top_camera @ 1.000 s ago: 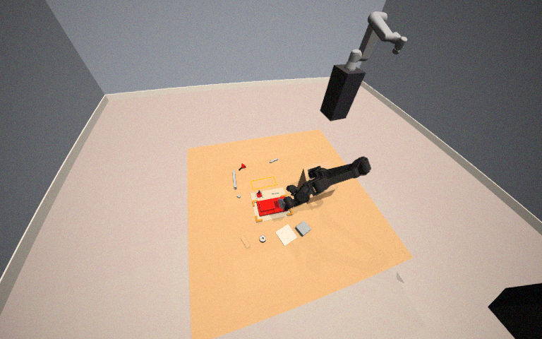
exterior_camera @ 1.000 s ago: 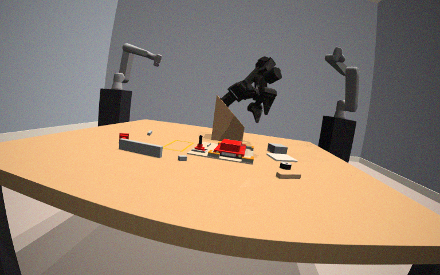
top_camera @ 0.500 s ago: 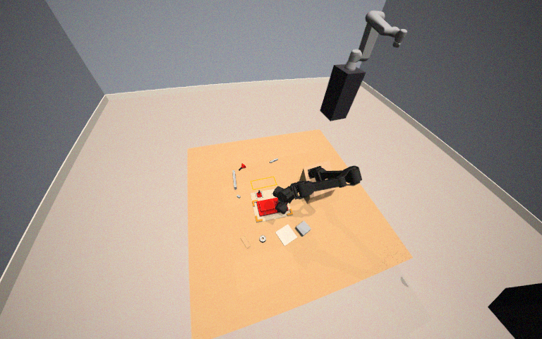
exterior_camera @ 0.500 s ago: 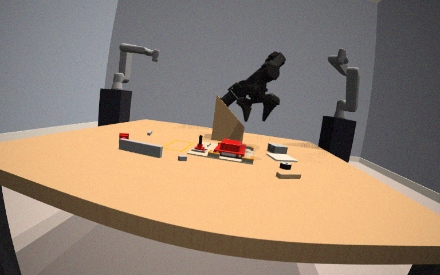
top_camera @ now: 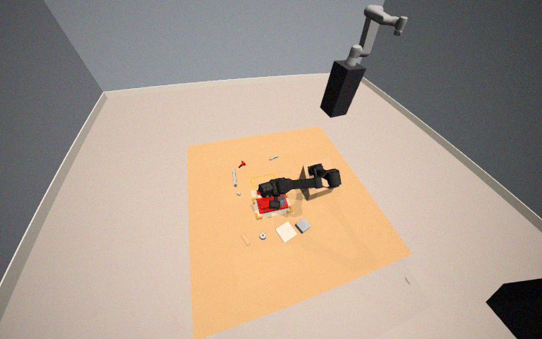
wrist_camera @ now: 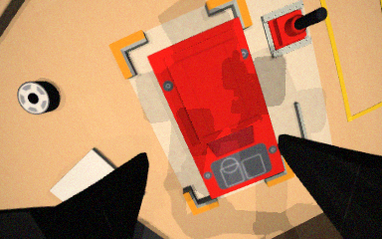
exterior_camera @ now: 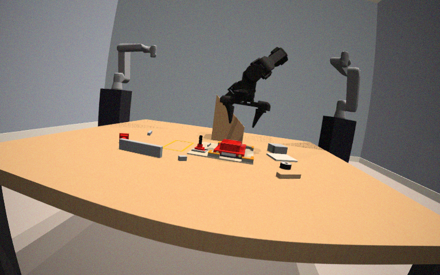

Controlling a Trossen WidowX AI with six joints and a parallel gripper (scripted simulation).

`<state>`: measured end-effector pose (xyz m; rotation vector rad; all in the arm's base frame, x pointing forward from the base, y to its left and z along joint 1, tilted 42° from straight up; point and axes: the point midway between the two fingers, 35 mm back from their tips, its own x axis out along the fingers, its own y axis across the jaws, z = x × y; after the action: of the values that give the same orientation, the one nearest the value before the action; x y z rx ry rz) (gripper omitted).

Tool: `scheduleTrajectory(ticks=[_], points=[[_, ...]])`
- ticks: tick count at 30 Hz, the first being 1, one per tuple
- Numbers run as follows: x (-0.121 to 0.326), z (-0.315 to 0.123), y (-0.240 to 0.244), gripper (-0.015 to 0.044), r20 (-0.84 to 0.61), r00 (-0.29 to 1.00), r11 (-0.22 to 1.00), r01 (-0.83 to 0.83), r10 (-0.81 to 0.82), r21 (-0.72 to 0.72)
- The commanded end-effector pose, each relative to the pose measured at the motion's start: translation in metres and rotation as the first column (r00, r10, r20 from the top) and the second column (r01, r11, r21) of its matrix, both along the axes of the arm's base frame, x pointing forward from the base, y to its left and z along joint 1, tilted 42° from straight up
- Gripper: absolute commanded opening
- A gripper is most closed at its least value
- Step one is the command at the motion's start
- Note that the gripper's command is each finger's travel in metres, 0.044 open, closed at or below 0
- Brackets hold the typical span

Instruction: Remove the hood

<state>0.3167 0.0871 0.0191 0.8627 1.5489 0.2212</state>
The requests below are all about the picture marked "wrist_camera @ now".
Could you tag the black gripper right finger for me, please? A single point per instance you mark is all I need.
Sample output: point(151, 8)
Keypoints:
point(345, 183)

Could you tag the yellow tape outline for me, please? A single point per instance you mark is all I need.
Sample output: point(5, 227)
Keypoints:
point(339, 72)

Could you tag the black toy car wheel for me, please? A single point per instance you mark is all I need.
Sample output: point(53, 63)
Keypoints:
point(38, 97)

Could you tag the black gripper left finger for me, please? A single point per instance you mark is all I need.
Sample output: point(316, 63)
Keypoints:
point(107, 209)

